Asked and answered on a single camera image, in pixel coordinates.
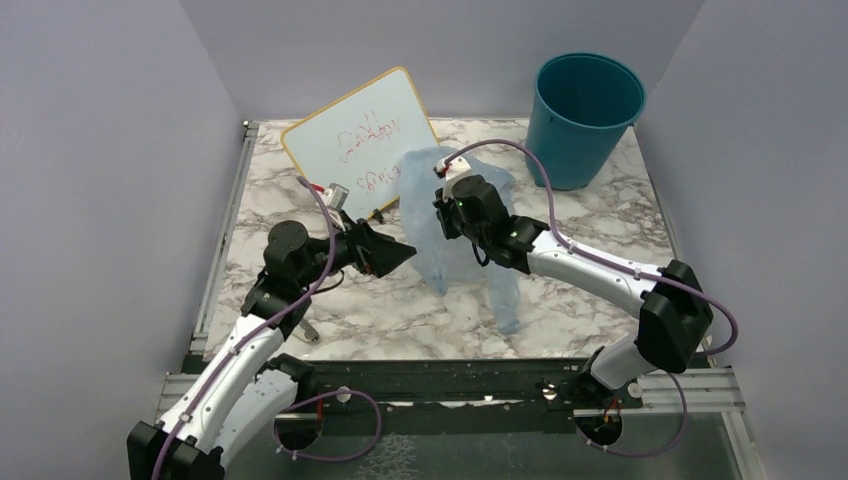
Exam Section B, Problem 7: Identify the teal plastic trash bin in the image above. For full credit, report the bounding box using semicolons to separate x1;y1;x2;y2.
525;53;647;191

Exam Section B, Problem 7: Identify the aluminium table frame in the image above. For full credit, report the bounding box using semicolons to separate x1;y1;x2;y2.
156;120;261;415

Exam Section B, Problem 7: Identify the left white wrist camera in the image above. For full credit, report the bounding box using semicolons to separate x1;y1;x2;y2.
320;183;349;231

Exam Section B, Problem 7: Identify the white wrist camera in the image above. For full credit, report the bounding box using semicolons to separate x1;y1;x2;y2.
434;156;473;202
320;183;349;231

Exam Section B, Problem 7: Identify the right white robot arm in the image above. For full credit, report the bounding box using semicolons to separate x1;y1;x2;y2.
433;175;713;407

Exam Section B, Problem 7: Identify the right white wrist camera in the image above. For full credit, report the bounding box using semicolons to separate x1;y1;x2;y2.
434;156;473;202

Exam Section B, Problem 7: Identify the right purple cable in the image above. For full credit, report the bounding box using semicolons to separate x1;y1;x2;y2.
433;139;739;359

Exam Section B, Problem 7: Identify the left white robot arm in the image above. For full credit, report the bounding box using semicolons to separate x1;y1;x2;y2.
127;219;416;479

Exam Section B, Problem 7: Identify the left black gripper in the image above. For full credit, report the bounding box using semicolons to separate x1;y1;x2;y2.
297;209;417;288

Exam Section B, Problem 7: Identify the yellow framed whiteboard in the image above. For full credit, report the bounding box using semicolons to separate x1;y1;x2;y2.
280;67;438;219

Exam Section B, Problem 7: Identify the purple cable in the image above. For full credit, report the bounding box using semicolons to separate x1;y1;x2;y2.
150;176;340;480
433;139;739;359

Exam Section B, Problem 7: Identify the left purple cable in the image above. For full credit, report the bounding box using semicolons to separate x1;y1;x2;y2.
150;176;340;480

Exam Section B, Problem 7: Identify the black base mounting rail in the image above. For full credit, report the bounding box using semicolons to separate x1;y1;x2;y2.
248;354;645;442

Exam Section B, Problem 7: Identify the small grey eraser block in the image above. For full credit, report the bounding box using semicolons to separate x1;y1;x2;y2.
300;321;321;343

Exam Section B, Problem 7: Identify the blue plastic trash bag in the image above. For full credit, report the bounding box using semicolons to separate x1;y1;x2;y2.
398;147;521;334

